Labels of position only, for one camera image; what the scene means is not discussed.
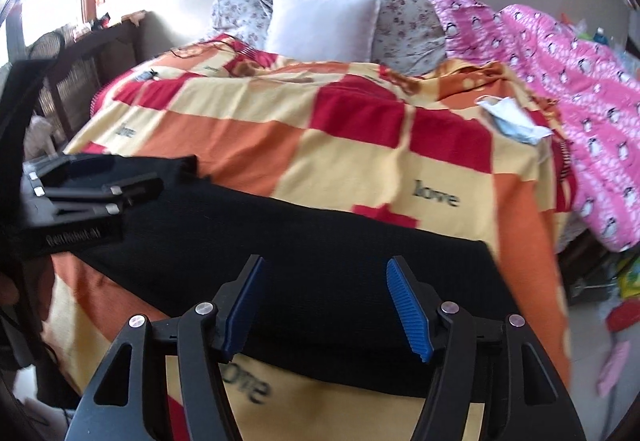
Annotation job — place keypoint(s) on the red plastic item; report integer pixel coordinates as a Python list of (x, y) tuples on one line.
[(625, 313)]

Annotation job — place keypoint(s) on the pink penguin print quilt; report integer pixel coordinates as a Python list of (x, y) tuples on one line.
[(570, 91)]

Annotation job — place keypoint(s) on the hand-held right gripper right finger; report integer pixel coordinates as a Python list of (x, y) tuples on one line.
[(406, 306)]

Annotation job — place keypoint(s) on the black pants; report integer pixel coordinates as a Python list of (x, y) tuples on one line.
[(310, 281)]

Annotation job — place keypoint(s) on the white square pillow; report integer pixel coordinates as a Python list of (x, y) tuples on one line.
[(322, 26)]

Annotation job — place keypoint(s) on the checkered orange red blanket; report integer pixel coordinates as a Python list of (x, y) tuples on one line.
[(310, 136)]

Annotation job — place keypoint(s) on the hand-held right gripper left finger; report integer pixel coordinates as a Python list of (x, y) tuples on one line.
[(243, 301)]

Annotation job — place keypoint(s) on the pink slipper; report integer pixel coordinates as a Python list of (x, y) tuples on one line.
[(612, 368)]

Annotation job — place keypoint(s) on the dark wooden headboard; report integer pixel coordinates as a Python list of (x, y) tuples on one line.
[(85, 66)]

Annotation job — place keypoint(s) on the small dark object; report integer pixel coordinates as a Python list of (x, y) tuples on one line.
[(148, 76)]

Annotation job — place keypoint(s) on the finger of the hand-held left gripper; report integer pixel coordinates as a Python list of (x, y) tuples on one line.
[(75, 168), (115, 191)]

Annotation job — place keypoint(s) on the white face mask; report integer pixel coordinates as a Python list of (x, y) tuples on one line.
[(515, 118)]

